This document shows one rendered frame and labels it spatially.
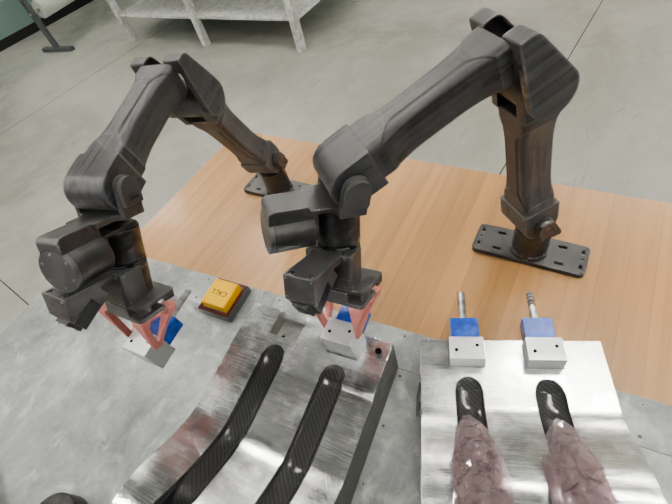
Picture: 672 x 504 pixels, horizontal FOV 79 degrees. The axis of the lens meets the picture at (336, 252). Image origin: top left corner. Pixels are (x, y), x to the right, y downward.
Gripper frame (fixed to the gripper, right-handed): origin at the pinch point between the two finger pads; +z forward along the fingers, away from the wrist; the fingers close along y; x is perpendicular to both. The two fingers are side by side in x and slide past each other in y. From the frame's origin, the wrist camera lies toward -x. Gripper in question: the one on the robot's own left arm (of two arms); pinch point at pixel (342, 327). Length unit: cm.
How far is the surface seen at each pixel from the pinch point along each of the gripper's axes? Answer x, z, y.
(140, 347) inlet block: -14.6, 2.6, -27.9
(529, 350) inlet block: 9.1, 2.2, 25.4
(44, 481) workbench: -28, 27, -44
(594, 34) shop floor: 298, -44, 33
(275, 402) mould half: -9.4, 9.5, -6.9
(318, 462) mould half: -13.5, 12.3, 2.8
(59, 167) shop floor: 121, 28, -296
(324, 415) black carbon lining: -8.2, 9.7, 0.9
